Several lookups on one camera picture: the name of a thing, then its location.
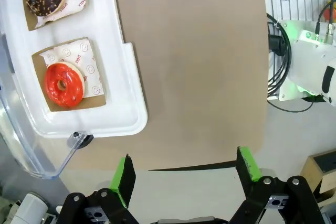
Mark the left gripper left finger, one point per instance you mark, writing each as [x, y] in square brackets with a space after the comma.
[123, 182]

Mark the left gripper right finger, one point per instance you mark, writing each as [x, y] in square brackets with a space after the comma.
[249, 171]

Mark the brown cardboard donut tray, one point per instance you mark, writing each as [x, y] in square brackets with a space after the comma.
[92, 102]
[29, 23]

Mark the red glazed donut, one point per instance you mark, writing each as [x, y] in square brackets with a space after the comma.
[52, 87]

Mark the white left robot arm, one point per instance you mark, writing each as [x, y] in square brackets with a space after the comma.
[307, 58]

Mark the white donut display tray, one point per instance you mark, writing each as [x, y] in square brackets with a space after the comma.
[115, 51]

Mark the black lid hinge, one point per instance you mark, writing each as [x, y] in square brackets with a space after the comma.
[88, 140]

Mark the light wooden box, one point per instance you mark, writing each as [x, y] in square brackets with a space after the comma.
[311, 169]

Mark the white cylinder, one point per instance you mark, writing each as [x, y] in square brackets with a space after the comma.
[31, 205]

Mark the clear plastic display lid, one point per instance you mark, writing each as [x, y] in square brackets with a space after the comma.
[26, 155]

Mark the yellow red stop button box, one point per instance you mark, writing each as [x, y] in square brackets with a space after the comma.
[331, 9]

